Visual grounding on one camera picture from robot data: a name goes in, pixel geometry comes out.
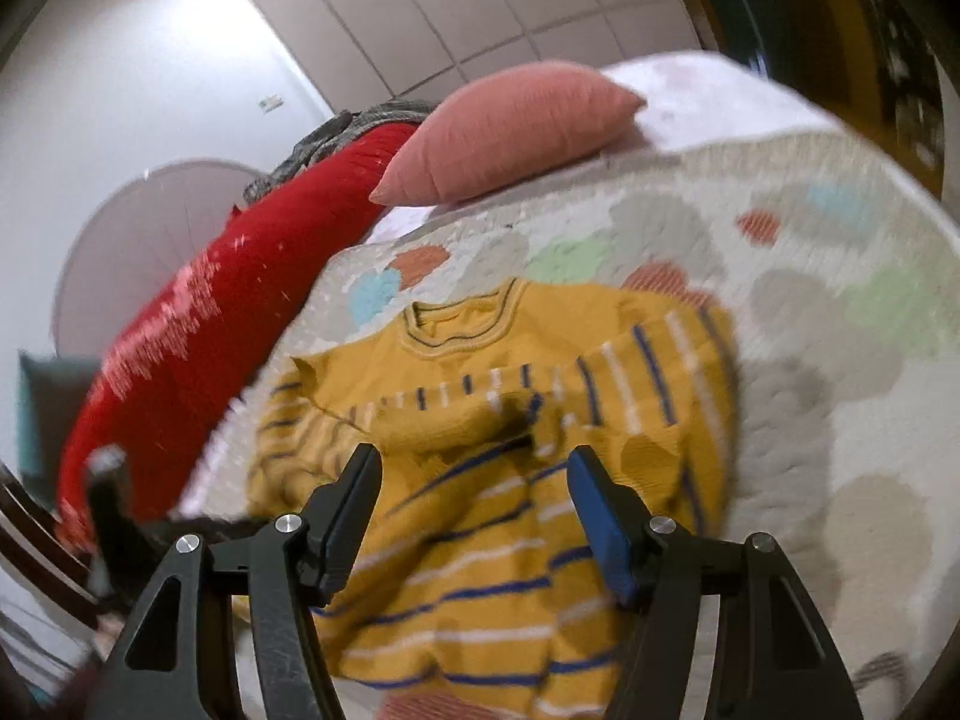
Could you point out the beige printed quilted mat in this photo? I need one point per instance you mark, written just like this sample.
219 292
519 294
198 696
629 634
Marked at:
787 315

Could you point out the dark wooden chair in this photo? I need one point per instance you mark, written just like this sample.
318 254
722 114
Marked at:
37 555

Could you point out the wooden door frame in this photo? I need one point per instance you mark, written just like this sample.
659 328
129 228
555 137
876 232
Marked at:
810 30

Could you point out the pale round fan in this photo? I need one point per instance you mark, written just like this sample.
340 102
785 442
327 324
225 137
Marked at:
142 240

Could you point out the red floral quilt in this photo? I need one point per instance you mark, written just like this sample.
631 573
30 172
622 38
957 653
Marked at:
225 300

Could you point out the grey knitted cloth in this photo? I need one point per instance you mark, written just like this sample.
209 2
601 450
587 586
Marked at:
330 139

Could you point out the pink pillow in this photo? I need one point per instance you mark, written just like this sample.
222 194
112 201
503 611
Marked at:
510 127

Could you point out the white wardrobe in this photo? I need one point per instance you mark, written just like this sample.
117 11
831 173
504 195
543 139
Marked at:
487 0

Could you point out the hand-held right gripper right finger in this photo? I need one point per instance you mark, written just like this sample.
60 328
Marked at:
600 525

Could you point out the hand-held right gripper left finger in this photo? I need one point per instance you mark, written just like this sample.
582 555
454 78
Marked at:
352 511

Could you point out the teal cushion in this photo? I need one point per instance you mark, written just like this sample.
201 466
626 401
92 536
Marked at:
52 412

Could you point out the yellow striped sweater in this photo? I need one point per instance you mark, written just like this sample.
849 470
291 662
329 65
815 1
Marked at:
457 532

